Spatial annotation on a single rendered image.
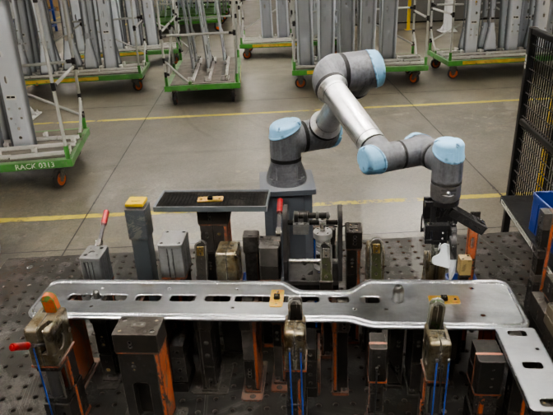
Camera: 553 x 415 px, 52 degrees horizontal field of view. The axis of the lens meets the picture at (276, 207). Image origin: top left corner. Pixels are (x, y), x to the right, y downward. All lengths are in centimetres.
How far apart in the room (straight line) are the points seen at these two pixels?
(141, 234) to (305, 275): 57
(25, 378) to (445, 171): 142
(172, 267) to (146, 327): 29
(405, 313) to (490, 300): 25
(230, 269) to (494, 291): 77
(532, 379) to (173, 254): 103
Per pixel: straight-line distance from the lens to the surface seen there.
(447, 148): 144
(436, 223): 153
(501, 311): 167
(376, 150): 146
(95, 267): 187
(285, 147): 206
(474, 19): 924
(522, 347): 156
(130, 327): 157
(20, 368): 210
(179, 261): 177
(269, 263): 177
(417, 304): 165
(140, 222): 196
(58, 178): 544
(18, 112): 572
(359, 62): 176
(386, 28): 877
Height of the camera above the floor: 192
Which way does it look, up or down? 25 degrees down
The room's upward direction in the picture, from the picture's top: 3 degrees counter-clockwise
